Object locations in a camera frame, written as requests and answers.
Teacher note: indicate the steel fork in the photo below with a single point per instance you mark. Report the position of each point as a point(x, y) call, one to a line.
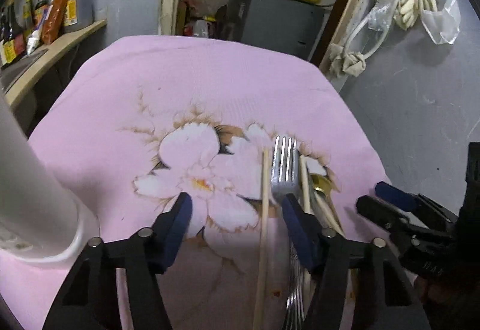
point(285, 165)

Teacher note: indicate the gold spoon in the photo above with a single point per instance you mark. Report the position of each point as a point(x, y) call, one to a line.
point(321, 183)

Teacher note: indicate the red label sauce bottle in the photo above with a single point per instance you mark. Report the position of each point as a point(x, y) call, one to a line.
point(40, 2)

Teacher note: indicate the beige kitchen counter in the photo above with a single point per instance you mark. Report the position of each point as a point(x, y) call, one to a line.
point(56, 48)

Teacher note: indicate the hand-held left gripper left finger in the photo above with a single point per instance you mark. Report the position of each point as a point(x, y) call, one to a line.
point(176, 228)

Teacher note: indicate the wooden chopstick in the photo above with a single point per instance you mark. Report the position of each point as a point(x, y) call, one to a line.
point(262, 240)
point(330, 213)
point(304, 180)

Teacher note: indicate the clear plastic bag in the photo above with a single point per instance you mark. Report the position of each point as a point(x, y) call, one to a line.
point(378, 15)

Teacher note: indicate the blue white pouch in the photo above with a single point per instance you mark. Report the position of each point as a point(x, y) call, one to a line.
point(33, 42)

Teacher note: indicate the orange seasoning packet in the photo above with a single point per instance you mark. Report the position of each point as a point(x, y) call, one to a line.
point(54, 18)

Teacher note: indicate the white utensil holder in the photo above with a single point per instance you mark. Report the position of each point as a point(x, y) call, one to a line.
point(30, 183)

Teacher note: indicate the pink floral tablecloth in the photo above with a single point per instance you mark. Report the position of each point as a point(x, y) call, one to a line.
point(131, 97)

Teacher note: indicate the knotted beige cloth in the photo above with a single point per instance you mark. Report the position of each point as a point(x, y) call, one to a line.
point(348, 63)

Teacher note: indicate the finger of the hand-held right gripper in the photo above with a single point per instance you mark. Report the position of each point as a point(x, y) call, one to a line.
point(375, 208)
point(393, 193)

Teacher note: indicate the yellow cap sauce bottle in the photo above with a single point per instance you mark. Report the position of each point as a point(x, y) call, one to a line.
point(28, 11)

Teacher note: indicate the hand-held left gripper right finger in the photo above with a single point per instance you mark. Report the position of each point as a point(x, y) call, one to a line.
point(300, 236)

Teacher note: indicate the dark grey cabinet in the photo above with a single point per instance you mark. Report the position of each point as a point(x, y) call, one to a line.
point(273, 22)

